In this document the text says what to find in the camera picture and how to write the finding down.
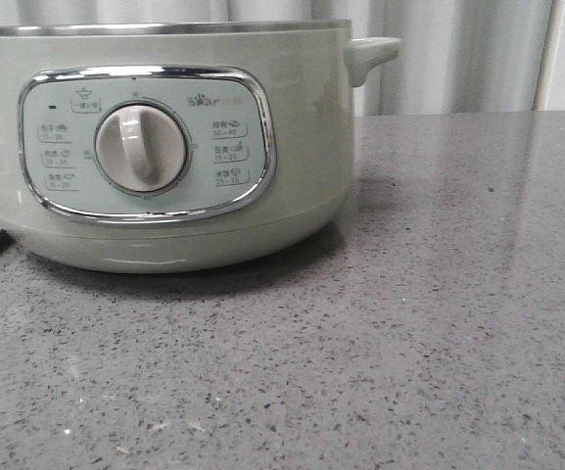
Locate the pale green electric pot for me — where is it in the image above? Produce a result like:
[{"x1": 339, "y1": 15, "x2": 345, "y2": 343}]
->
[{"x1": 0, "y1": 20, "x2": 400, "y2": 273}]

